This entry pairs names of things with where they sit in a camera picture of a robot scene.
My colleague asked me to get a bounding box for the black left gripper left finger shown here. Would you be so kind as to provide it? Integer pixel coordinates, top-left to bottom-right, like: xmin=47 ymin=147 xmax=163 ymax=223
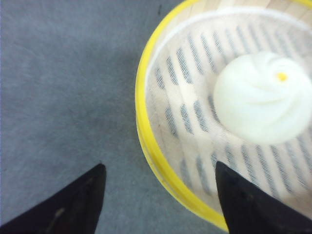
xmin=0 ymin=163 xmax=106 ymax=234

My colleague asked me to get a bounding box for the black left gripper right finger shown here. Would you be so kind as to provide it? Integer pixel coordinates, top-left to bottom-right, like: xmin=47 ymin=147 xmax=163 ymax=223
xmin=215 ymin=161 xmax=312 ymax=234

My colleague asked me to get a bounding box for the steamer drawer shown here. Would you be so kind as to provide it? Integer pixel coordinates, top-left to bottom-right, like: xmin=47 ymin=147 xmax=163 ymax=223
xmin=135 ymin=0 xmax=312 ymax=233

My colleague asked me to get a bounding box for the white bun back drawer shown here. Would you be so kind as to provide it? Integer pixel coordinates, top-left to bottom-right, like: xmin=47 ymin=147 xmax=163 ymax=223
xmin=213 ymin=52 xmax=312 ymax=144

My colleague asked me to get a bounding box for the white mesh liner near drawer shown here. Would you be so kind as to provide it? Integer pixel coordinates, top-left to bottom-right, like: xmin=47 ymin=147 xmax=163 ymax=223
xmin=145 ymin=7 xmax=312 ymax=216

